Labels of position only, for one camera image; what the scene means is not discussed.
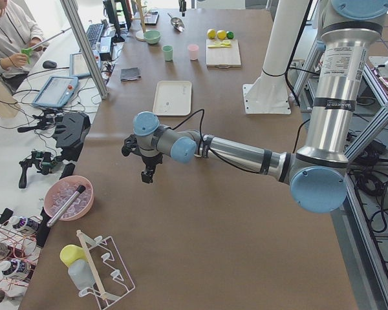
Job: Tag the green cup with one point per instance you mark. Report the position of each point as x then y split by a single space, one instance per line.
167 52

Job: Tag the wooden cutting board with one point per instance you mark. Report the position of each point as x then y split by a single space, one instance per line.
222 53

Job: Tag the yellow cup on rack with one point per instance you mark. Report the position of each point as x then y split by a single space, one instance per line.
70 253

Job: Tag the black keyboard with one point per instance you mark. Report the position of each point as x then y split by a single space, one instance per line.
94 33

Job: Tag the black computer mouse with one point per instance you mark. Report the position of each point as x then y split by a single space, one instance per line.
49 64

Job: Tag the metal scoop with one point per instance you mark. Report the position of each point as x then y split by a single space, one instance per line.
177 23

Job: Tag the pink cup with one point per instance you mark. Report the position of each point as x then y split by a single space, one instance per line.
193 50

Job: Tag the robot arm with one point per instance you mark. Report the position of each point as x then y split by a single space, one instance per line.
315 172

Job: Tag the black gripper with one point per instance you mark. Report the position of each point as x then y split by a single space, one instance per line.
150 160

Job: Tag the metal tube with black cap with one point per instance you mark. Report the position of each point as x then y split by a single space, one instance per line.
66 205

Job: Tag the cream rabbit tray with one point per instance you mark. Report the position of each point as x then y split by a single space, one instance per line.
172 98

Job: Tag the wooden mug tree stand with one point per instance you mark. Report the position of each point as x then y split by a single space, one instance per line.
141 18

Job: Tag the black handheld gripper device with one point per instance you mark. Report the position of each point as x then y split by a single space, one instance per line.
43 161

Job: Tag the grey folded cloth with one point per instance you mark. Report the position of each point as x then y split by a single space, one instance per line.
130 74

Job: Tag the green bowl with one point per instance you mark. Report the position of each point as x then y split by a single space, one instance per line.
152 36

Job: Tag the blue teach pendant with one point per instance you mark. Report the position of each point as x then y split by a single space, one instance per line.
78 67
56 92

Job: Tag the aluminium frame post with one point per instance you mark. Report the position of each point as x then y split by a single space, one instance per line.
70 9

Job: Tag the white wire cup rack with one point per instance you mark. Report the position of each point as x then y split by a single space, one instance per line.
112 279

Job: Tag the whole lemon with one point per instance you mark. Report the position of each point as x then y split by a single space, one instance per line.
221 34
211 33

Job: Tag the translucent white cup on rack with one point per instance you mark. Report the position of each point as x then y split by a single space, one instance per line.
81 275

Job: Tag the person in white shirt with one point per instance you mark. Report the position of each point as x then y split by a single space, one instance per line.
17 32

